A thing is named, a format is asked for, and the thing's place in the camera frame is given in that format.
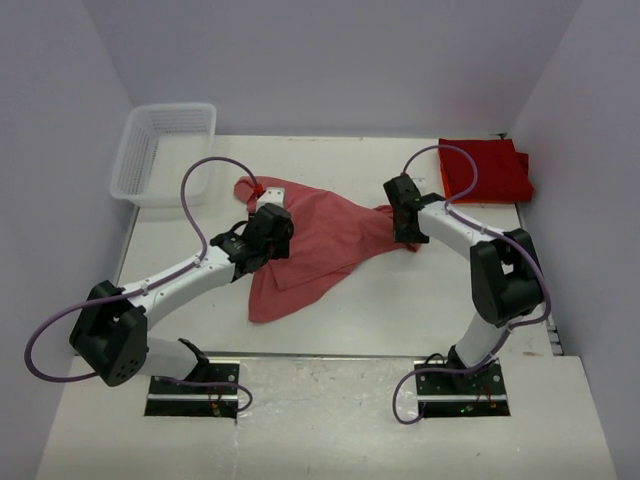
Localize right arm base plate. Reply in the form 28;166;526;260
415;361;510;419

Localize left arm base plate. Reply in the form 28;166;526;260
144;360;240;420

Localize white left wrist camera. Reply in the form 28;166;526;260
256;187;286;209

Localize pink t shirt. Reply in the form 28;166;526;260
248;176;421;324

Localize white plastic basket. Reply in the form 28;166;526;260
109;103;217;208

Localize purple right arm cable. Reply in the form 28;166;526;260
393;144;553;427

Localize folded dark red t shirt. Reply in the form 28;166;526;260
437;137;535;202

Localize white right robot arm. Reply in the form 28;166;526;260
383;174;545;393

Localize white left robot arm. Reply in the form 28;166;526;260
69;203;294;393

